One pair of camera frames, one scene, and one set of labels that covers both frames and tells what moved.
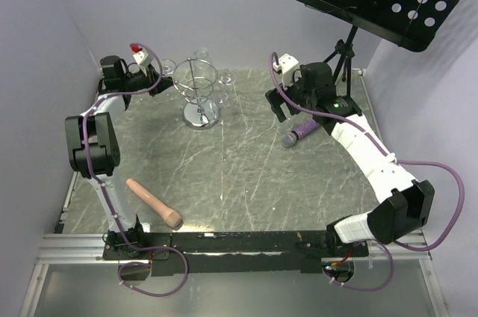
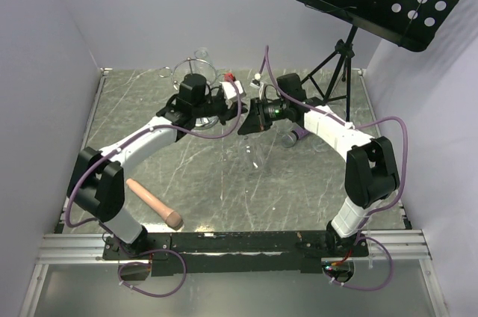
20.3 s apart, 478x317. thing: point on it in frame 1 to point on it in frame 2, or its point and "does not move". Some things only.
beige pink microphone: (170, 215) does not move
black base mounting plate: (236, 253) does not move
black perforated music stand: (408, 1) does not move
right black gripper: (275, 100) to (257, 119)
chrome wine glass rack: (195, 79) does not move
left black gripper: (151, 77) to (243, 109)
